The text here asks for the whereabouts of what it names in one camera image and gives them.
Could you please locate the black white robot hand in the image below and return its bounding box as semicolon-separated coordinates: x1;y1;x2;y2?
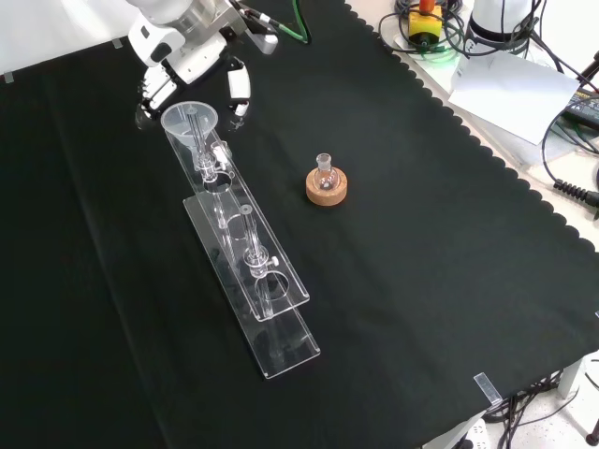
126;16;255;130

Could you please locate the clear plastic funnel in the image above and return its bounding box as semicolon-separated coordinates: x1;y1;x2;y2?
160;101;220;163

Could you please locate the clear acrylic funnel stand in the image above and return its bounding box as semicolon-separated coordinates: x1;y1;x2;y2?
162;105;323;381

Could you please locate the small round-bottom glass flask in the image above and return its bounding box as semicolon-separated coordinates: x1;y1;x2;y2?
314;152;340;191

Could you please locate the yellow stop button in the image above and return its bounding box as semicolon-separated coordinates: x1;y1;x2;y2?
407;0;444;49

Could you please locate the black bench cloth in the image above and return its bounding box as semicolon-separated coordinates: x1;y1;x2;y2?
0;0;599;449

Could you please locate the pale board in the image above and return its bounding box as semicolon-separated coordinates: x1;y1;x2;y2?
447;46;582;147

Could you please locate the black tripod leg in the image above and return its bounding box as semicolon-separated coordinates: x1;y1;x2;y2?
577;46;599;88

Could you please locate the black power adapter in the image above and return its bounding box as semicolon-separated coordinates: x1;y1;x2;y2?
562;87;599;133

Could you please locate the white power strip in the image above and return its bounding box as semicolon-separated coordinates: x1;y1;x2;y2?
447;417;490;449

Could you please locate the white bench leg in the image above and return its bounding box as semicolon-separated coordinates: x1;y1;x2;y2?
558;354;587;399

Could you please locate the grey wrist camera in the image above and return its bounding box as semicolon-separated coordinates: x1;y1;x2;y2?
229;0;281;56

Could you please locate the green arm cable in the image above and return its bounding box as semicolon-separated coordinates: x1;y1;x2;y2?
291;0;311;45

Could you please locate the black looped cable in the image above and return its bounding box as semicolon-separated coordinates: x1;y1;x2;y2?
377;0;470;61

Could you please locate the cork ring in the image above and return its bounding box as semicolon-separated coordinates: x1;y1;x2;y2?
305;167;351;206

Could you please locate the black coiled cable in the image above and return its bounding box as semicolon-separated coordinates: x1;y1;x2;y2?
541;110;599;209

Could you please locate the black cable bundle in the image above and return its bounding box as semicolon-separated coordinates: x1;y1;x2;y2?
484;368;584;449

